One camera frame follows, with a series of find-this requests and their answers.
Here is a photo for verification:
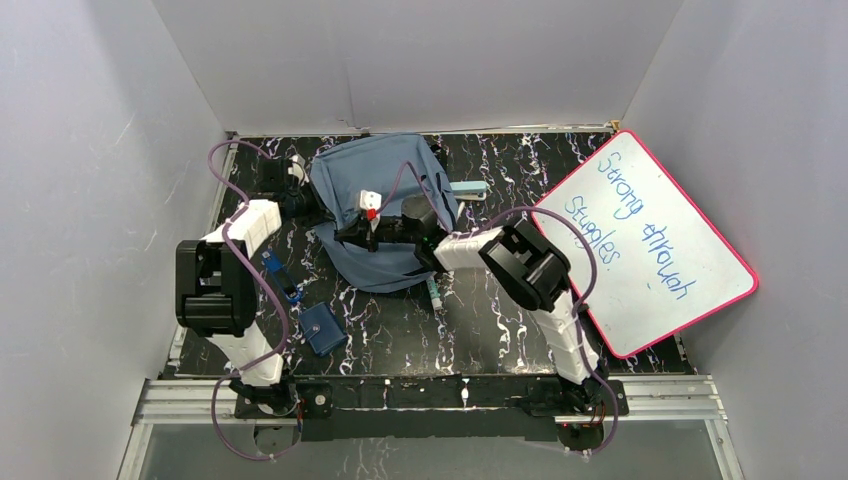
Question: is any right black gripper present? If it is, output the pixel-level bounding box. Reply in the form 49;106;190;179
333;215;421;254

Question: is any green white glue stick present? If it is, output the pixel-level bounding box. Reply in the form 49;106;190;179
425;276;443;312

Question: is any blue student backpack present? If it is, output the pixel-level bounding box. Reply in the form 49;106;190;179
309;133;458;294

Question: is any teal eraser case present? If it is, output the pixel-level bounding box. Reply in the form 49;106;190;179
450;181;490;201

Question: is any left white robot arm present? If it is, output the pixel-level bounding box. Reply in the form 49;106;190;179
175;155;324;416

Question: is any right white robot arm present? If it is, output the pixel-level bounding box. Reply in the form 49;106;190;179
334;195;605;414

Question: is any navy snap wallet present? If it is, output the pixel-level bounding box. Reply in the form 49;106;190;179
299;302;348;357

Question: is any pink framed whiteboard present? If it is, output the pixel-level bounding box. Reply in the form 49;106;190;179
538;130;759;358

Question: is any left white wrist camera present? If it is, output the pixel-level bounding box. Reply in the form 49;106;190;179
287;154;309;187

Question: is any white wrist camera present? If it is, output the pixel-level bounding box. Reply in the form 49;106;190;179
358;190;382;223
287;154;309;187

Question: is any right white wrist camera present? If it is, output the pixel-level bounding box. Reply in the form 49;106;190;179
358;190;382;223

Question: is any black front rail frame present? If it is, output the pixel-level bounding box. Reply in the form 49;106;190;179
291;374;584;444

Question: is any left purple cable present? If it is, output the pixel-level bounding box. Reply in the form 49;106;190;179
207;139;299;463

